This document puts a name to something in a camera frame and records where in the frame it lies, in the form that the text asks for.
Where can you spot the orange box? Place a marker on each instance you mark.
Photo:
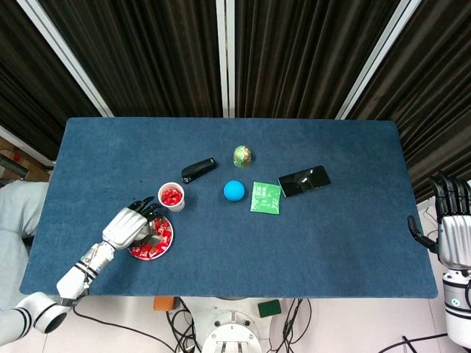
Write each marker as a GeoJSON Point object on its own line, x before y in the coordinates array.
{"type": "Point", "coordinates": [163, 303]}

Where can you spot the black smartphone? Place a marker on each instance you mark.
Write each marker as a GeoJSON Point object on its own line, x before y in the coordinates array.
{"type": "Point", "coordinates": [304, 181]}

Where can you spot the blue table cloth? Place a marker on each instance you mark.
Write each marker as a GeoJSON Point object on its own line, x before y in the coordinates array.
{"type": "Point", "coordinates": [294, 239]}

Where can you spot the dark green box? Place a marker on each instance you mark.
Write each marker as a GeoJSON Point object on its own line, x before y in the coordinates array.
{"type": "Point", "coordinates": [269, 309]}

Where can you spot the green gold domed tin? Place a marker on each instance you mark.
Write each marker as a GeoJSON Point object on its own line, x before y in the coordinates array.
{"type": "Point", "coordinates": [243, 157]}

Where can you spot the white paper cup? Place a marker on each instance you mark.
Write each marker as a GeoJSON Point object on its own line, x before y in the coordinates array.
{"type": "Point", "coordinates": [177, 208]}

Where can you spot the black pleated curtain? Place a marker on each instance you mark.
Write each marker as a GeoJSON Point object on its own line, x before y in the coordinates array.
{"type": "Point", "coordinates": [29, 81]}
{"type": "Point", "coordinates": [434, 92]}
{"type": "Point", "coordinates": [301, 55]}
{"type": "Point", "coordinates": [147, 55]}

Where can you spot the white frame post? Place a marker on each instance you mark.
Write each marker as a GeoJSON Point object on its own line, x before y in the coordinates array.
{"type": "Point", "coordinates": [379, 59]}
{"type": "Point", "coordinates": [225, 55]}
{"type": "Point", "coordinates": [66, 59]}

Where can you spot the red candy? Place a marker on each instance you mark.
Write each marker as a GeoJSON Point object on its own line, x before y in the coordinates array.
{"type": "Point", "coordinates": [178, 196]}
{"type": "Point", "coordinates": [169, 192]}
{"type": "Point", "coordinates": [167, 201]}

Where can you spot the blue foam ball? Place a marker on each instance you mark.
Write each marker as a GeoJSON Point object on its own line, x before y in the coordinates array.
{"type": "Point", "coordinates": [234, 191]}

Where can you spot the heap of red candies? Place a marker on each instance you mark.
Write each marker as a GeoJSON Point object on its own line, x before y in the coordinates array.
{"type": "Point", "coordinates": [162, 229]}

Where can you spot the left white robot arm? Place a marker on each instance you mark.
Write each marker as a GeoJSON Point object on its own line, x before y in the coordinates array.
{"type": "Point", "coordinates": [73, 279]}

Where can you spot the green sachet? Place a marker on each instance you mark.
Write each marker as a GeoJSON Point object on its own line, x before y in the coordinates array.
{"type": "Point", "coordinates": [265, 198]}

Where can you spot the round metal plate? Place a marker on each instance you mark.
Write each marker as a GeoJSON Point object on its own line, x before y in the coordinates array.
{"type": "Point", "coordinates": [171, 235]}

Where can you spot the person in grey clothes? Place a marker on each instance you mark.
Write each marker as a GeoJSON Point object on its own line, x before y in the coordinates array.
{"type": "Point", "coordinates": [16, 213]}

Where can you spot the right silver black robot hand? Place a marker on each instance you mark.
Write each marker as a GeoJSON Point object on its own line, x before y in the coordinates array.
{"type": "Point", "coordinates": [456, 239]}

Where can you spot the black stapler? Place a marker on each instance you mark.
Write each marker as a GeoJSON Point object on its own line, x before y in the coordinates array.
{"type": "Point", "coordinates": [198, 170]}

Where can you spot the white low frame rail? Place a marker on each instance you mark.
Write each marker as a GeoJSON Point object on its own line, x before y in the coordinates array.
{"type": "Point", "coordinates": [427, 198]}
{"type": "Point", "coordinates": [25, 145]}

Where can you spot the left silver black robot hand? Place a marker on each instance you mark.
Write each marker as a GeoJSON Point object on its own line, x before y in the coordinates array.
{"type": "Point", "coordinates": [123, 228]}

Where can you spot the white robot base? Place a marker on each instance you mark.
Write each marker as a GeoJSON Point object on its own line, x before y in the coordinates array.
{"type": "Point", "coordinates": [232, 331]}

